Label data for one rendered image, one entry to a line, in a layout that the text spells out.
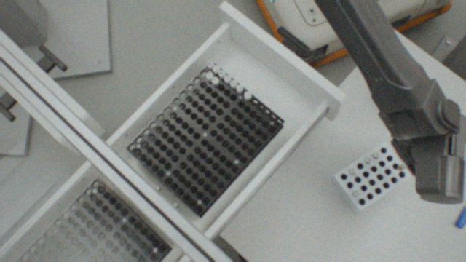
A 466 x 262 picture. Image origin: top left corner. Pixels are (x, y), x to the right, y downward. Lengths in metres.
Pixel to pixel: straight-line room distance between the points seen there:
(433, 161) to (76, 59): 1.53
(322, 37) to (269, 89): 0.73
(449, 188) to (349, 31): 0.26
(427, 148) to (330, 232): 0.33
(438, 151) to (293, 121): 0.32
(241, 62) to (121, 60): 1.05
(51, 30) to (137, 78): 0.40
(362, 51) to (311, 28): 1.04
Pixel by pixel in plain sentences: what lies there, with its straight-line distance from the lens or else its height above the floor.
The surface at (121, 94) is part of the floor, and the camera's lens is 1.90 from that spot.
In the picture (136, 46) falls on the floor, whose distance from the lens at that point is 1.97.
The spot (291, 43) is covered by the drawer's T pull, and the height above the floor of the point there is 0.91.
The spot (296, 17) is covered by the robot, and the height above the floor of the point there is 0.28.
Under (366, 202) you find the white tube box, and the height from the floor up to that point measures 0.80.
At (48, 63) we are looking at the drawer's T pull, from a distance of 0.96.
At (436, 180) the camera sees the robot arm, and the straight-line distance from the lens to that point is 0.69.
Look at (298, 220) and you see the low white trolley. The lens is 0.96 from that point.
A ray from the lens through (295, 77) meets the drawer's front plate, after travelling 0.90.
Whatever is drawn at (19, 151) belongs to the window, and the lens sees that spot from 0.19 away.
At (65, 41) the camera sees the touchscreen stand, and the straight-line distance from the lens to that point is 2.02.
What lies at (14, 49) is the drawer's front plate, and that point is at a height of 0.93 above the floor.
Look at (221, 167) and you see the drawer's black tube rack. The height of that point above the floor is 0.90.
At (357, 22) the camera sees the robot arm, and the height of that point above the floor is 1.21.
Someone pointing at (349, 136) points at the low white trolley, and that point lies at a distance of 1.01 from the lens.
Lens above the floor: 1.71
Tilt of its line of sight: 73 degrees down
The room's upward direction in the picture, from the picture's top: 7 degrees counter-clockwise
